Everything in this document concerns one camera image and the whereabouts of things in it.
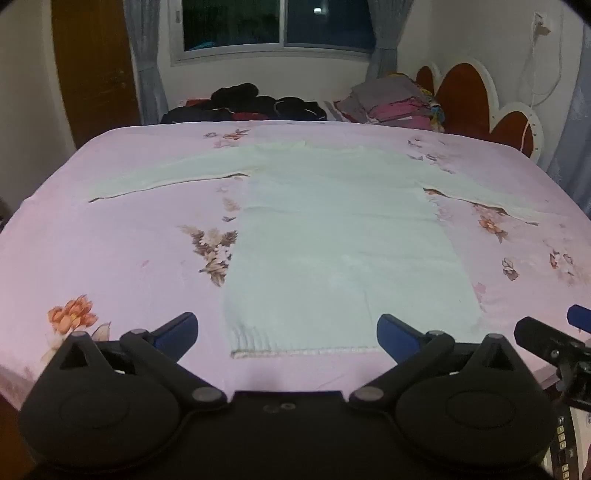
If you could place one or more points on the pale blue hanging cloth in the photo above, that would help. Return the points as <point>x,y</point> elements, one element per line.
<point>577,138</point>

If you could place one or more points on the striped cloth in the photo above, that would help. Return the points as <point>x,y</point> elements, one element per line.
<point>330,110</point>

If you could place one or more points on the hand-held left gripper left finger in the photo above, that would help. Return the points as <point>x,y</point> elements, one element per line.
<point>179,326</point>

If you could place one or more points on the pink floral bedsheet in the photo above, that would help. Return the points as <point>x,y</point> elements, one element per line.
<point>115,240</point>

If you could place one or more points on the pile of dark clothes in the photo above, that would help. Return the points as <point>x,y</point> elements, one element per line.
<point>244,104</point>

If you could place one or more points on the red and white headboard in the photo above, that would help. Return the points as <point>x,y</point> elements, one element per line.
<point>466,97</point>

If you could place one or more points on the white long-sleeve shirt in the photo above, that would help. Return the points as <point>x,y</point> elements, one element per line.
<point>332,240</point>

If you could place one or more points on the stack of folded clothes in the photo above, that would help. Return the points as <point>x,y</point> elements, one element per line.
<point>392,104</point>

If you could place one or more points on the grey-blue curtain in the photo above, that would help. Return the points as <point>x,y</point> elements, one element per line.
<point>383,41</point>
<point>147,60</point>

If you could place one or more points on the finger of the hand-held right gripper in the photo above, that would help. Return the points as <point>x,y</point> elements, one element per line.
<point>581,317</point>
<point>540,339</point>

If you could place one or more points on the brown wooden door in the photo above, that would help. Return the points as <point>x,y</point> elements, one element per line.
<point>97,69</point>

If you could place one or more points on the window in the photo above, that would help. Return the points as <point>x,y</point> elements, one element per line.
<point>277,23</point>

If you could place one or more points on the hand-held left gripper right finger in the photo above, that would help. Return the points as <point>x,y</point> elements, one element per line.
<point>392,332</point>

